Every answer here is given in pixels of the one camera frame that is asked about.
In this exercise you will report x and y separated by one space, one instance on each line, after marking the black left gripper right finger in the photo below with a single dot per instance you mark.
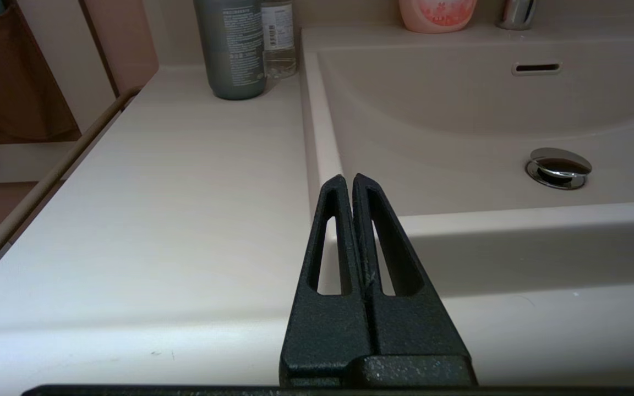
410 330

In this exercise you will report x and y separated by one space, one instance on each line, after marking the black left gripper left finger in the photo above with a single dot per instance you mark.
322 330

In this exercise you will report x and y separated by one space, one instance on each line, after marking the chrome faucet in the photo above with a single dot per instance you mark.
517 14

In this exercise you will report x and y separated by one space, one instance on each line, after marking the white ceramic sink basin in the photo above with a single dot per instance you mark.
460 110

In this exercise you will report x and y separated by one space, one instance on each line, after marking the chrome drain stopper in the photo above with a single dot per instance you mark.
559 168

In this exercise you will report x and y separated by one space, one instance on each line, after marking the grey pump bottle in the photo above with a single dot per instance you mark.
230 55

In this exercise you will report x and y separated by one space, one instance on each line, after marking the clear empty plastic bottle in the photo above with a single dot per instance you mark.
279 38

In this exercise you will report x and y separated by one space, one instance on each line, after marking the pink hand soap pump bottle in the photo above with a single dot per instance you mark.
437 15

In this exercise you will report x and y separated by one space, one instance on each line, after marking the brown slipper holder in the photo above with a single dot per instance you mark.
14 82

